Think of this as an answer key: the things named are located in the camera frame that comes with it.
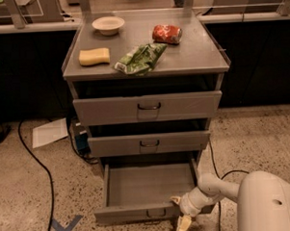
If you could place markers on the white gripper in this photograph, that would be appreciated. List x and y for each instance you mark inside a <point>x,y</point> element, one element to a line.
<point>186,204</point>

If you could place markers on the grey bottom drawer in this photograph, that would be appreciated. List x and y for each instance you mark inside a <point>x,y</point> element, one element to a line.
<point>143,192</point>

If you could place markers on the grey drawer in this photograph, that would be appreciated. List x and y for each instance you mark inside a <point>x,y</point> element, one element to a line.
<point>147,108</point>
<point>143,192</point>
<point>149,144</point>

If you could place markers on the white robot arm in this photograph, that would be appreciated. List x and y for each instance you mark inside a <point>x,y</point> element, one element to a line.
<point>263,201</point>

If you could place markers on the grey middle drawer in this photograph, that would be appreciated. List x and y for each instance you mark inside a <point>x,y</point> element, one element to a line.
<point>149,144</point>

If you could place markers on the grey top drawer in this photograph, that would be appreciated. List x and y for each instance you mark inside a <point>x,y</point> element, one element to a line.
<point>147,108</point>

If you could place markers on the grey drawer cabinet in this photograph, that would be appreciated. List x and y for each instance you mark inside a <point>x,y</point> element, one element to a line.
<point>194,65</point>

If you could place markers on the blue power box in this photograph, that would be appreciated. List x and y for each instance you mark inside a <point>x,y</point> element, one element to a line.
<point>81,137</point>

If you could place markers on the white paper sheet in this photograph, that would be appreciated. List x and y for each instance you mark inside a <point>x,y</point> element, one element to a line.
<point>49,132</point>

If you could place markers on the green chip bag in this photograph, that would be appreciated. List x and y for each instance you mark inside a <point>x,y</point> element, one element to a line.
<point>141,59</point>

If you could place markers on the crushed red soda can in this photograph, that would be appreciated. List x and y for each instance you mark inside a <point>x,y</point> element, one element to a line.
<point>167,33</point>

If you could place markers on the yellow sponge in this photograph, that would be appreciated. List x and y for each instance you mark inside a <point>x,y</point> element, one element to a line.
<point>94,56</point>

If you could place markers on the white bowl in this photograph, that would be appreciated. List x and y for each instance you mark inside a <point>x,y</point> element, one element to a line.
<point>108,26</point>

